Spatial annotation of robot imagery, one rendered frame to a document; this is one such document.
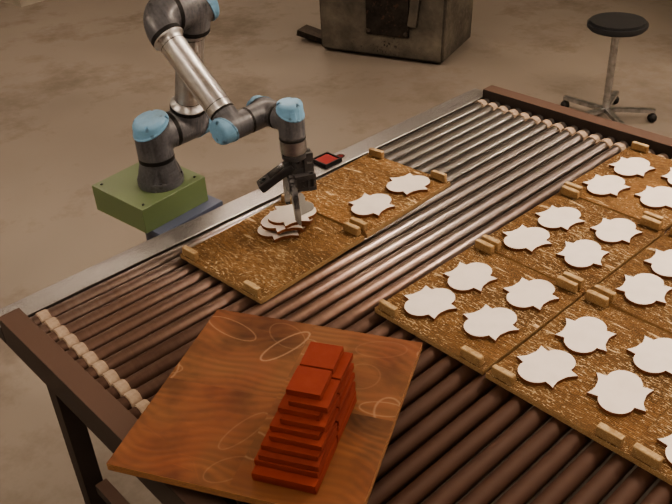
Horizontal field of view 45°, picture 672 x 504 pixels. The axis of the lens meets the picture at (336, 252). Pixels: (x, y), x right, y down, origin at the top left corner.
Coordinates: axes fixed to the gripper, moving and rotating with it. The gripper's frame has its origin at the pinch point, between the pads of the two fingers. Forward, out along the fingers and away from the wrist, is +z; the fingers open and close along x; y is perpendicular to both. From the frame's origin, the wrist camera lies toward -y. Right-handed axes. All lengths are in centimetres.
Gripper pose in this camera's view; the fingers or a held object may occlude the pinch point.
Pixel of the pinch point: (292, 214)
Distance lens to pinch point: 239.6
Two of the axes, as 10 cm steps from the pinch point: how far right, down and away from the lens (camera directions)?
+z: 0.5, 8.4, 5.5
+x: -3.1, -5.1, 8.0
